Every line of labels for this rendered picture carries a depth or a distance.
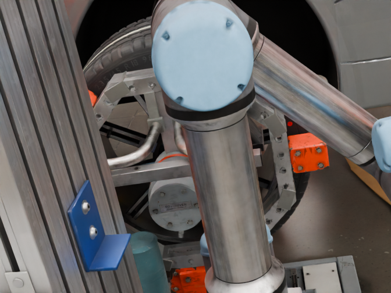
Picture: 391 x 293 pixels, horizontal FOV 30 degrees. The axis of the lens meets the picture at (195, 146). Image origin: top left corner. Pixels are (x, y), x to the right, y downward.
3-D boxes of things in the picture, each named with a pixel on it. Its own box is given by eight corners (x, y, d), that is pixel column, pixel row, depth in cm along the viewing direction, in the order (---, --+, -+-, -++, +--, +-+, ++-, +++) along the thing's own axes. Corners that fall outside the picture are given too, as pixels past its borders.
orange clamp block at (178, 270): (171, 250, 198) (172, 277, 202) (169, 267, 191) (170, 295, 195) (197, 250, 197) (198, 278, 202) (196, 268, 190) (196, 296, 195)
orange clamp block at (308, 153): (290, 160, 184) (326, 154, 182) (292, 175, 177) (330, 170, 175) (287, 135, 181) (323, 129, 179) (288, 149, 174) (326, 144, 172)
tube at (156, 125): (166, 130, 174) (156, 89, 169) (157, 169, 157) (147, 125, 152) (94, 141, 176) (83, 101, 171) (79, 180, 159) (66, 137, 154)
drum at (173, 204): (214, 184, 187) (205, 136, 181) (212, 231, 168) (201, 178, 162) (160, 192, 189) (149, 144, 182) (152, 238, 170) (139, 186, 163)
